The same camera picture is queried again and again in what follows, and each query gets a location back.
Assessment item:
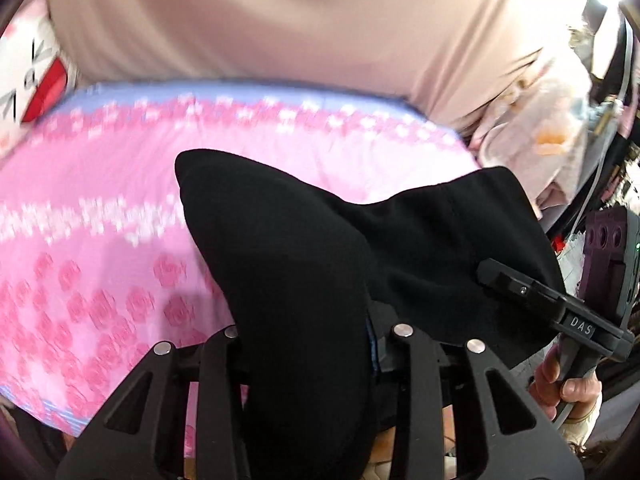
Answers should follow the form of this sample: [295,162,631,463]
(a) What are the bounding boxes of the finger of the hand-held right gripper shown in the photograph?
[476,258,564,327]

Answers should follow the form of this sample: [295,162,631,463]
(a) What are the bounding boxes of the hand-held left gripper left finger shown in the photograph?
[55,325,251,480]

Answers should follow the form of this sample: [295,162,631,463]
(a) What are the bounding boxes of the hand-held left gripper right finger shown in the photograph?
[367,302,586,480]

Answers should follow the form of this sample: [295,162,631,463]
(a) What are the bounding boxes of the black pants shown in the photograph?
[175,149,566,480]

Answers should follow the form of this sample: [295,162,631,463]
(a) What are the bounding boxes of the person's right forearm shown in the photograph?
[562,397,603,448]

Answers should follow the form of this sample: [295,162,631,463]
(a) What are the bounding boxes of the person's right hand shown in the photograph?
[529,345,603,423]

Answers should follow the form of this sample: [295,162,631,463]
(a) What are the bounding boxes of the white floral cloth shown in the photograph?
[470,55,596,221]

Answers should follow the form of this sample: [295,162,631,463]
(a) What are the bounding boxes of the pink floral bed sheet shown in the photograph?
[0,80,481,436]

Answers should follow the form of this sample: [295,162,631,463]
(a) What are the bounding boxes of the beige quilt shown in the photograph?
[45,0,601,126]

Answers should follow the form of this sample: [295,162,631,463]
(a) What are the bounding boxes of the white cat face pillow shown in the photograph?
[0,0,81,156]

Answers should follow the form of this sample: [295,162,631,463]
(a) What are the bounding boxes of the grey cable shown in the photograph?
[570,25,633,233]

